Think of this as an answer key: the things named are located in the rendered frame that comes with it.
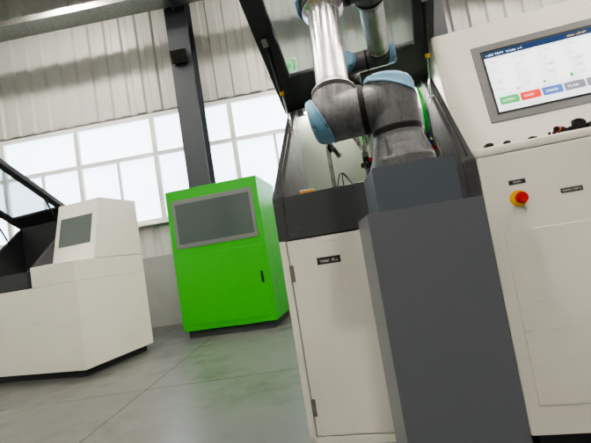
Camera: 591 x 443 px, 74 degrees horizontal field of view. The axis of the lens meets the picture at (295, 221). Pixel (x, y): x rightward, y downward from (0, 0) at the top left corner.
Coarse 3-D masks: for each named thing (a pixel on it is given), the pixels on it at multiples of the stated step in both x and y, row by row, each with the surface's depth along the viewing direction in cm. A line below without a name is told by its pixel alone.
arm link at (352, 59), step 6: (348, 54) 144; (354, 54) 145; (360, 54) 144; (348, 60) 144; (354, 60) 144; (360, 60) 144; (348, 66) 144; (354, 66) 146; (360, 66) 145; (366, 66) 145; (348, 72) 146; (354, 72) 148; (360, 72) 149; (348, 78) 152
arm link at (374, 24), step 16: (352, 0) 110; (368, 0) 112; (368, 16) 120; (384, 16) 124; (368, 32) 128; (384, 32) 129; (368, 48) 138; (384, 48) 137; (368, 64) 145; (384, 64) 145
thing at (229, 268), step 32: (192, 192) 429; (224, 192) 422; (256, 192) 416; (192, 224) 427; (224, 224) 420; (256, 224) 414; (192, 256) 426; (224, 256) 419; (256, 256) 413; (192, 288) 424; (224, 288) 417; (256, 288) 411; (192, 320) 422; (224, 320) 416; (256, 320) 410
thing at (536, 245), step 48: (576, 0) 154; (432, 48) 167; (480, 96) 154; (480, 144) 149; (576, 144) 121; (528, 192) 123; (576, 192) 120; (528, 240) 123; (576, 240) 120; (528, 288) 122; (576, 288) 119; (528, 336) 122; (576, 336) 119; (528, 384) 121; (576, 384) 118; (576, 432) 118
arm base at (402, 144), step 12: (408, 120) 89; (384, 132) 90; (396, 132) 89; (408, 132) 89; (420, 132) 90; (384, 144) 91; (396, 144) 88; (408, 144) 87; (420, 144) 88; (384, 156) 91; (396, 156) 87; (408, 156) 87; (420, 156) 87; (432, 156) 88
